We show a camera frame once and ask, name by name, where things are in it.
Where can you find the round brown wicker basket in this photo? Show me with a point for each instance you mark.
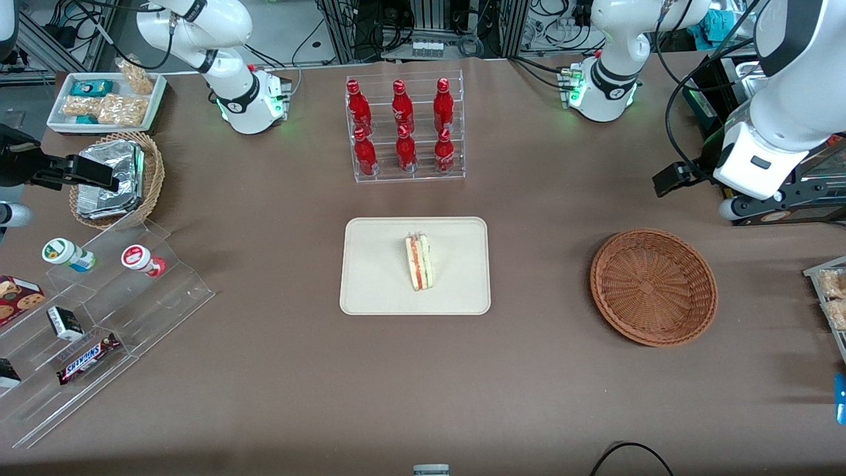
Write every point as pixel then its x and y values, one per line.
pixel 651 297

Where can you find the red lid white cup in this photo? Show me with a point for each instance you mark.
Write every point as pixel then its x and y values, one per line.
pixel 135 256

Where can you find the brown snickers bar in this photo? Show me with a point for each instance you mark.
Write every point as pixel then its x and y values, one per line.
pixel 88 358

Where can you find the small white device row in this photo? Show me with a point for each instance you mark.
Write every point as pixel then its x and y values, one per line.
pixel 427 49

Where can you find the small grey device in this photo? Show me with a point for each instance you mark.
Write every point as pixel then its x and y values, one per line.
pixel 431 471

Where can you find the red cookie box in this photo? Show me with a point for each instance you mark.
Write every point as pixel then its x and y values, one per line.
pixel 16 297

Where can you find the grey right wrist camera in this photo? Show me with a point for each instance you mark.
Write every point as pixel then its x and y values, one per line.
pixel 13 215

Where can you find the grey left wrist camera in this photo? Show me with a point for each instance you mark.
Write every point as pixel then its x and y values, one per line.
pixel 731 210

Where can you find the blue plastic object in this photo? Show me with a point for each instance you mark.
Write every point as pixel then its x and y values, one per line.
pixel 841 396

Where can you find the green lid white cup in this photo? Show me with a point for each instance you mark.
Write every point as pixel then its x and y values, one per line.
pixel 59 251

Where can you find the triangular sandwich with filling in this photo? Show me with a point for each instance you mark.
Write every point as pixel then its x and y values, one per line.
pixel 420 264

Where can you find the cream rectangular plastic tray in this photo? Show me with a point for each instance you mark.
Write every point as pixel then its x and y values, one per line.
pixel 377 264

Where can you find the clear bag of rice snacks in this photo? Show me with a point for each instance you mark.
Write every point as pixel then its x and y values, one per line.
pixel 834 284
pixel 838 316

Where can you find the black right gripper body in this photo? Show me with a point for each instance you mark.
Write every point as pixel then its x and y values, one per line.
pixel 14 163

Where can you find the silver foil wrapped pack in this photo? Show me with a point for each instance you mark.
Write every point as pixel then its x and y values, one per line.
pixel 125 155
pixel 106 210

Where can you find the oval light wicker basket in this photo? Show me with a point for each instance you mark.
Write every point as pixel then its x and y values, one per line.
pixel 153 178

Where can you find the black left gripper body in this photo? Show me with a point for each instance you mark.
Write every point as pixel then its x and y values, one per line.
pixel 702 164

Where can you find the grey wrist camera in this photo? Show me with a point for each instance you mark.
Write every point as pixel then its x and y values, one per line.
pixel 13 215
pixel 731 210

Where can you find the large teal snack packet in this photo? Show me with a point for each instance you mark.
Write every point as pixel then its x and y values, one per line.
pixel 91 88

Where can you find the clear acrylic stepped shelf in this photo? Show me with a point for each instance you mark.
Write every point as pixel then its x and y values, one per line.
pixel 165 297

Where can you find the small teal snack packet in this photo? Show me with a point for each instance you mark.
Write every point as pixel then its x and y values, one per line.
pixel 86 119

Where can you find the white rectangular snack tray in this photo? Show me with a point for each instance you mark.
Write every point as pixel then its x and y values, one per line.
pixel 156 92

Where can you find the clear acrylic bottle rack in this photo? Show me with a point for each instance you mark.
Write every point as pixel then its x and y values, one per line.
pixel 423 177

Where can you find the clear bag of puffed snacks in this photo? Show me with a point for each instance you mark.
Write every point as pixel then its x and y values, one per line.
pixel 135 78
pixel 79 106
pixel 122 109

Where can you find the small black white carton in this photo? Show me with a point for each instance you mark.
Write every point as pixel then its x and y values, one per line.
pixel 64 322

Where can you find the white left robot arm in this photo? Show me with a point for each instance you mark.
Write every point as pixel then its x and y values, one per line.
pixel 615 86

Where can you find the black snack package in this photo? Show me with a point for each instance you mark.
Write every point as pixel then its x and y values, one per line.
pixel 8 377

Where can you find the teal cloth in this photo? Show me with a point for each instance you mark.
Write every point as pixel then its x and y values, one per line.
pixel 717 26

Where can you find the clear tray with snacks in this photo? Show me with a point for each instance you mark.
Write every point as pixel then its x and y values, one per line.
pixel 813 270

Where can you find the red cola bottle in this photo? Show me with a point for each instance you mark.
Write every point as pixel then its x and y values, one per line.
pixel 402 109
pixel 444 155
pixel 406 153
pixel 365 155
pixel 359 109
pixel 443 109

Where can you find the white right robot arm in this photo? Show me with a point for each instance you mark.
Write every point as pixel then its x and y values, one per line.
pixel 238 99

